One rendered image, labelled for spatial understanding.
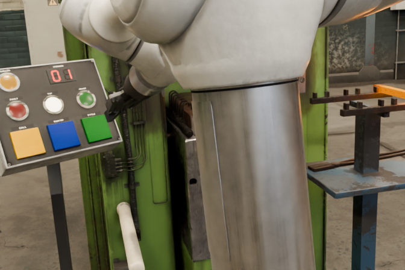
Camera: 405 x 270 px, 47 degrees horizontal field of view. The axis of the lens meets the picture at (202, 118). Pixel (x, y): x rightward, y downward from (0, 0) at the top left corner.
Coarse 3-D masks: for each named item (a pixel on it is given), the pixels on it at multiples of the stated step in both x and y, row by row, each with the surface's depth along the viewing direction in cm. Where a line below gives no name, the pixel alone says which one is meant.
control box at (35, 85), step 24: (0, 72) 126; (24, 72) 129; (48, 72) 133; (72, 72) 137; (96, 72) 142; (0, 96) 123; (24, 96) 127; (48, 96) 130; (72, 96) 134; (96, 96) 139; (0, 120) 121; (24, 120) 124; (48, 120) 128; (72, 120) 132; (0, 144) 119; (48, 144) 125; (96, 144) 133; (0, 168) 122; (24, 168) 124
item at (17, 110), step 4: (12, 104) 124; (16, 104) 124; (20, 104) 125; (12, 108) 123; (16, 108) 124; (20, 108) 125; (24, 108) 125; (12, 112) 123; (16, 112) 124; (20, 112) 124; (24, 112) 125; (16, 116) 123; (20, 116) 124
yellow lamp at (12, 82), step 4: (4, 76) 126; (8, 76) 126; (12, 76) 127; (0, 80) 125; (4, 80) 125; (8, 80) 126; (12, 80) 126; (16, 80) 127; (4, 84) 125; (8, 84) 125; (12, 84) 126; (16, 84) 127; (8, 88) 125; (12, 88) 126
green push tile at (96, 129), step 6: (84, 120) 133; (90, 120) 134; (96, 120) 135; (102, 120) 136; (84, 126) 132; (90, 126) 133; (96, 126) 134; (102, 126) 135; (84, 132) 132; (90, 132) 133; (96, 132) 134; (102, 132) 135; (108, 132) 136; (90, 138) 132; (96, 138) 133; (102, 138) 134; (108, 138) 135
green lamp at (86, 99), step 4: (84, 92) 137; (80, 96) 135; (84, 96) 136; (88, 96) 137; (92, 96) 138; (80, 100) 135; (84, 100) 136; (88, 100) 136; (92, 100) 137; (84, 104) 135; (88, 104) 136
